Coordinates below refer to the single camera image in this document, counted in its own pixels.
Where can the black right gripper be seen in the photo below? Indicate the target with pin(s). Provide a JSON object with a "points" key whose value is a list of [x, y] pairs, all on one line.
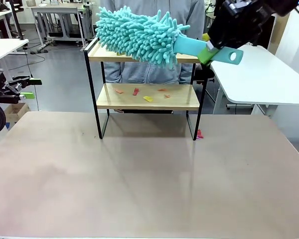
{"points": [[239, 22]]}

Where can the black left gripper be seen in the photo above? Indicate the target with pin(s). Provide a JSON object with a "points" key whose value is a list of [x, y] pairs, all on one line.
{"points": [[2, 93]]}

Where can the thin orange paper scrap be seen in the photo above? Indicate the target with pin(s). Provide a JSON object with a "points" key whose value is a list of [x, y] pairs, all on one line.
{"points": [[162, 89]]}

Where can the crossed orange paper scrap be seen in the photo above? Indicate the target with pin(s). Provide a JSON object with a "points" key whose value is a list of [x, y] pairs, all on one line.
{"points": [[167, 96]]}

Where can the teal chenille duster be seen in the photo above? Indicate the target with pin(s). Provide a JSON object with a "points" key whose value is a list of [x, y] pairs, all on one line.
{"points": [[139, 37]]}

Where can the yellow paper scrap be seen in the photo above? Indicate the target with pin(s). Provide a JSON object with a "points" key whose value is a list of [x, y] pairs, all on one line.
{"points": [[148, 98]]}

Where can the square red paper scrap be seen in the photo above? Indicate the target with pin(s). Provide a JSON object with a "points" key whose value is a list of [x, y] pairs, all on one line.
{"points": [[199, 133]]}

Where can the dark red paper strip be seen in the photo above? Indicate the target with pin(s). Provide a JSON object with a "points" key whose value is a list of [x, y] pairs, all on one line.
{"points": [[135, 91]]}

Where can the pink paper scrap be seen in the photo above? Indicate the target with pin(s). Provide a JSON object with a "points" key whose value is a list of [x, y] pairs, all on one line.
{"points": [[201, 137]]}

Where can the person's left forearm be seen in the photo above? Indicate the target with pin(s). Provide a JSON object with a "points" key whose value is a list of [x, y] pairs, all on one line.
{"points": [[185, 74]]}

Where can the person's right forearm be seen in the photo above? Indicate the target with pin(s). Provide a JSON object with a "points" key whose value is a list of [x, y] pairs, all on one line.
{"points": [[112, 73]]}

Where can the two-tier wood metal shelf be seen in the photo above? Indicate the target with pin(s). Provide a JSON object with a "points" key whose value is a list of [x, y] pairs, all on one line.
{"points": [[144, 99]]}

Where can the person's right hand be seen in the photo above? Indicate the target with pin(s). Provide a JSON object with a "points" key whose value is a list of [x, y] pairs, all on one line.
{"points": [[118, 111]]}

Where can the yellow-green background object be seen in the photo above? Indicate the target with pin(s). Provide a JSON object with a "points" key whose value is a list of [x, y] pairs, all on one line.
{"points": [[206, 37]]}

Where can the black office chair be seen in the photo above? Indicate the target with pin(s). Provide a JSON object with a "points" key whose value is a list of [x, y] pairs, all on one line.
{"points": [[204, 74]]}

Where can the cardboard box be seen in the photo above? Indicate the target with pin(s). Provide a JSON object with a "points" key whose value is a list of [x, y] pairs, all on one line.
{"points": [[16, 112]]}

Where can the small white desk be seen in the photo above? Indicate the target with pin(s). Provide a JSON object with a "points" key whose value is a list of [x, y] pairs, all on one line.
{"points": [[5, 48]]}

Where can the large white curved desk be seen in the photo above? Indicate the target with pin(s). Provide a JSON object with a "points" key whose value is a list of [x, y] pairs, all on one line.
{"points": [[259, 79]]}

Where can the person's grey hoodie torso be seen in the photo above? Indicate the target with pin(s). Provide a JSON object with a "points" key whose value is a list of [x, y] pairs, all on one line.
{"points": [[149, 72]]}

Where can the black monitor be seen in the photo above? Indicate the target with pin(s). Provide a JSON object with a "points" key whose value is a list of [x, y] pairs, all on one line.
{"points": [[270, 35]]}

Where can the black stand pole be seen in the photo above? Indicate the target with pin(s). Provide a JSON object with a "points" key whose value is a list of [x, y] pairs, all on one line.
{"points": [[17, 20]]}

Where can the grey-framed lab table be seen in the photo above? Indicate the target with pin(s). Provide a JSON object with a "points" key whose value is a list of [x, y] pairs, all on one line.
{"points": [[59, 15]]}

